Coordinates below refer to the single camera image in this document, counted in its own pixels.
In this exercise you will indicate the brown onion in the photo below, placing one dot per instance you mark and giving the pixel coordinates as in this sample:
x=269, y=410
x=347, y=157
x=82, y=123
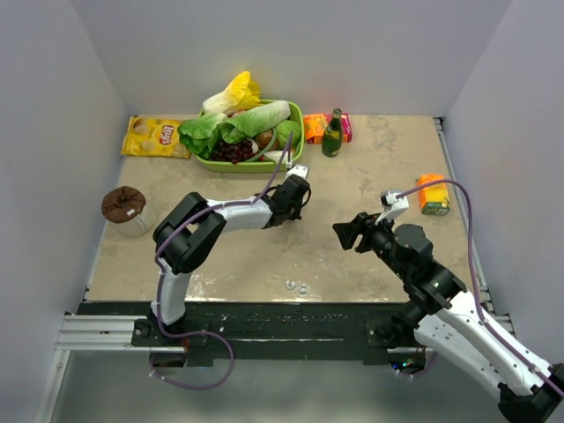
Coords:
x=267, y=139

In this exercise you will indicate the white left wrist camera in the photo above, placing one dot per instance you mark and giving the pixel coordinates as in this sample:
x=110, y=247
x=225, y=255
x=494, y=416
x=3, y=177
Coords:
x=298, y=170

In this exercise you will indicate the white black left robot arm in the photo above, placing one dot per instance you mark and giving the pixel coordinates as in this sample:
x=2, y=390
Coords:
x=186, y=237

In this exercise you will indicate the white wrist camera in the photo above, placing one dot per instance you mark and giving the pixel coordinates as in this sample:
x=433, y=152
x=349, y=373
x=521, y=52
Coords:
x=393, y=205
x=298, y=170

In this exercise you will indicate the green lettuce leaf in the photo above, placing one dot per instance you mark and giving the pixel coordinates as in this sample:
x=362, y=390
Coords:
x=201, y=135

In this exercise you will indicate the green glass bottle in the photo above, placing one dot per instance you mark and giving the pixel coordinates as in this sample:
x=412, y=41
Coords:
x=333, y=134

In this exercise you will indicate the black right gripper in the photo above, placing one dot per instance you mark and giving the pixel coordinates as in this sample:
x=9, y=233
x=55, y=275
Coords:
x=363, y=224

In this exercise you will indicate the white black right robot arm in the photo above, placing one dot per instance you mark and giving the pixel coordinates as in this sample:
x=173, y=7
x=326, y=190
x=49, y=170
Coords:
x=444, y=315

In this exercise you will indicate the orange pink snack box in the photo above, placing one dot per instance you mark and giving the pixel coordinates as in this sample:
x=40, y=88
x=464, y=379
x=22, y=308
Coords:
x=315, y=124

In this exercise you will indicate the yellow napa cabbage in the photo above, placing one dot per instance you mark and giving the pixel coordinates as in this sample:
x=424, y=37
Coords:
x=242, y=93

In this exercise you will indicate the round green cabbage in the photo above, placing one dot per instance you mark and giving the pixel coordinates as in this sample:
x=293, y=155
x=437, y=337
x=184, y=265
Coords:
x=288, y=129

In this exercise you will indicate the green plastic basket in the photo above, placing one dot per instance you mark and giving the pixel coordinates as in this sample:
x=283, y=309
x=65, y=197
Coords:
x=259, y=164

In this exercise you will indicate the dark red grapes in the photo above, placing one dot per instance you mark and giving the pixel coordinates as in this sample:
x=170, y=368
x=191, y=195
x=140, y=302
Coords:
x=234, y=153

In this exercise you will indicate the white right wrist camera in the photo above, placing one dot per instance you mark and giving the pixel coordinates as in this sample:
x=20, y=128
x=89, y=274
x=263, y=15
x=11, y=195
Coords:
x=393, y=205

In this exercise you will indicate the orange juice carton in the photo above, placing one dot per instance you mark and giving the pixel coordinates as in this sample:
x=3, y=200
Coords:
x=433, y=200

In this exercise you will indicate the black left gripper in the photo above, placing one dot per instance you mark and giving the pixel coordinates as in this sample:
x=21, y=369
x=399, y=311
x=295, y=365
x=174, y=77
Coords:
x=296, y=213

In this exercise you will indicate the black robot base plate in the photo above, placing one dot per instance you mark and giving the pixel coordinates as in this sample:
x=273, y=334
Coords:
x=282, y=331

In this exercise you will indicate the yellow Lays chips bag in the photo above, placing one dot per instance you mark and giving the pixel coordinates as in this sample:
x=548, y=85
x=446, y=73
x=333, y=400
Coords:
x=153, y=137

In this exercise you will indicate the brown topped beige cup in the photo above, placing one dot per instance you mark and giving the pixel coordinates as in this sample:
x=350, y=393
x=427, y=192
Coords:
x=128, y=212

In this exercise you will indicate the pale romaine lettuce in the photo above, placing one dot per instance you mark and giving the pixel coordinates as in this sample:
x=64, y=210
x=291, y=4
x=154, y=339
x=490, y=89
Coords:
x=254, y=121

